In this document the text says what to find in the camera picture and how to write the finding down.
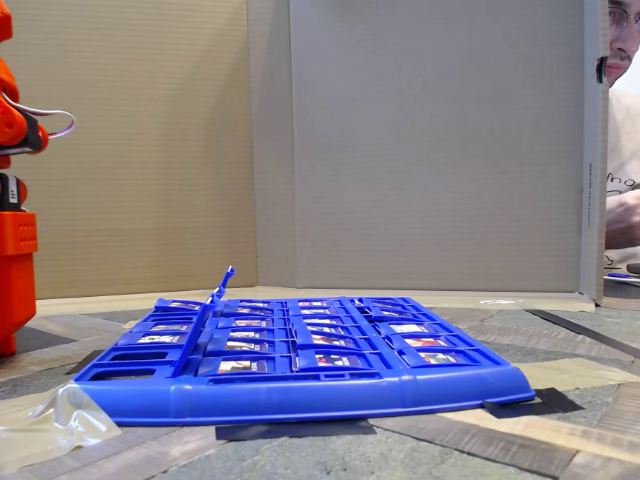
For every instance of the folded cardboard box wall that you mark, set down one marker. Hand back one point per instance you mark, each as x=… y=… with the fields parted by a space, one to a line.
x=425 y=150

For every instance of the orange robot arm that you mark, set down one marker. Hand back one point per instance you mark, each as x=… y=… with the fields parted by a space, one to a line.
x=12 y=127

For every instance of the blue flip tile Raphael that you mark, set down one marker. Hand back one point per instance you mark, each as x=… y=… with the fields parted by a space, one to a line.
x=192 y=340

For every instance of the clear plastic tape piece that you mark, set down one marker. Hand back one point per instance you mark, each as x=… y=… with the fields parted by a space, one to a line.
x=60 y=425

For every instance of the blue flip tile Steve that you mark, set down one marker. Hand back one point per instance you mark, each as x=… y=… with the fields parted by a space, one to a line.
x=227 y=280

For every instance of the person in printed T-shirt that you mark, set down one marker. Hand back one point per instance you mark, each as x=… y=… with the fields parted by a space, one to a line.
x=625 y=140

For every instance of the long black tape strip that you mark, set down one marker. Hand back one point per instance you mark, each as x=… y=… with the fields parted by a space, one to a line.
x=575 y=327

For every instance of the person's bare forearm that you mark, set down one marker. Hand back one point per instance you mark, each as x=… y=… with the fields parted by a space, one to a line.
x=622 y=220

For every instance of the blue flip tile Lucia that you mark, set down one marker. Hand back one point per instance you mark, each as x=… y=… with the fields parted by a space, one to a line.
x=218 y=291

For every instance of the black tape piece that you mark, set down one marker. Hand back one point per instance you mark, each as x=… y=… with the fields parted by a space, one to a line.
x=87 y=362
x=550 y=402

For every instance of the orange robot base pedestal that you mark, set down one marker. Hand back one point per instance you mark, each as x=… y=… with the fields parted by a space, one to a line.
x=15 y=300

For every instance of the blue plastic guessing game board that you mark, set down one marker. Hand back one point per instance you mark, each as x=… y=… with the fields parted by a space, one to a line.
x=300 y=400

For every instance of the blue and white flat object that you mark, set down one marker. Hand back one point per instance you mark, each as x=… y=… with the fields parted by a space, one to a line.
x=620 y=276

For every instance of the beige packing tape patch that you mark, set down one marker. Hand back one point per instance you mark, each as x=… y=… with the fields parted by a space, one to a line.
x=575 y=375

